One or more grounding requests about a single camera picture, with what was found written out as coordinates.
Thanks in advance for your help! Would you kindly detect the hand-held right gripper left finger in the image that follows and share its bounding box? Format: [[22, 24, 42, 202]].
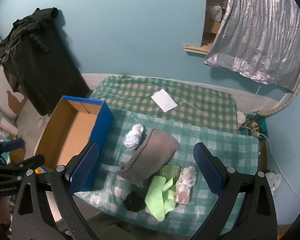
[[11, 142, 100, 240]]

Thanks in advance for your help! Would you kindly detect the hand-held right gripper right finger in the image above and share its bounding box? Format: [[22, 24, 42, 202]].
[[193, 142, 278, 240]]

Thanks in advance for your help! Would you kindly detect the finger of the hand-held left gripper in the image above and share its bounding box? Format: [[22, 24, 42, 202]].
[[0, 154, 45, 178], [0, 138, 25, 155]]

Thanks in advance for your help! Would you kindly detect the white pink patterned cloth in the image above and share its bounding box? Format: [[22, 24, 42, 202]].
[[174, 166, 197, 204]]

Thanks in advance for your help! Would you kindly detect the blue cardboard box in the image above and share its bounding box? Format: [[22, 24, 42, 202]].
[[34, 95, 115, 197]]

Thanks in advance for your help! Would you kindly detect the green glitter sponge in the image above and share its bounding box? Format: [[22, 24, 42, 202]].
[[157, 164, 182, 180]]

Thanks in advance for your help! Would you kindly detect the light green cloth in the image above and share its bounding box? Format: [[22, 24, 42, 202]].
[[144, 176, 177, 222]]

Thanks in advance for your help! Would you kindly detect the grey cloth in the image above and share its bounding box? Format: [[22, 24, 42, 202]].
[[116, 129, 180, 188]]

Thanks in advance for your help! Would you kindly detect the black sock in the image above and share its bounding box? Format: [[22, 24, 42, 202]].
[[122, 191, 147, 212]]

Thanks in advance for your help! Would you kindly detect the teal white checkered tablecloth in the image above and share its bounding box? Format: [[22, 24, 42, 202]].
[[74, 107, 260, 237]]

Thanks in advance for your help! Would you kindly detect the green beige checkered cloth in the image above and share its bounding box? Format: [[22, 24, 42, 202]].
[[89, 76, 238, 133]]

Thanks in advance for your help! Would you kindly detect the white plastic bag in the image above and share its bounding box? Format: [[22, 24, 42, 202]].
[[265, 172, 282, 193]]

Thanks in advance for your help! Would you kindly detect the black cabinet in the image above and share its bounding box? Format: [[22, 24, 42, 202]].
[[2, 30, 93, 117]]

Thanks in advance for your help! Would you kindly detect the white paper sheet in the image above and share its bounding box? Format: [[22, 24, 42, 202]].
[[151, 89, 178, 112]]

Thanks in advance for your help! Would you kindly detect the black draped clothing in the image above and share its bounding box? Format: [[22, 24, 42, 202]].
[[0, 6, 59, 63]]

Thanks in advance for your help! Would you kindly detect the silver crinkled tarp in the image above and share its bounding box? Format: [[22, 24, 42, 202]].
[[204, 0, 300, 93]]

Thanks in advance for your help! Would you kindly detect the power strip with cables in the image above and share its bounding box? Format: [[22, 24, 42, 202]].
[[237, 111, 268, 140]]

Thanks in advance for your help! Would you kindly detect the white cable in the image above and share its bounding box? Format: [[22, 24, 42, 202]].
[[240, 125, 300, 205]]

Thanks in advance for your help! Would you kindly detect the thin white string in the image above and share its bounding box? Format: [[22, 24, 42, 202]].
[[250, 85, 262, 113]]

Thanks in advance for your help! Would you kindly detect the beige braided rope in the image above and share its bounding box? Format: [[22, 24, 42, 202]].
[[262, 52, 300, 117]]

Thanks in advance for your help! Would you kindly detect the wooden window frame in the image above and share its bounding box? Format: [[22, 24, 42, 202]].
[[184, 0, 230, 55]]

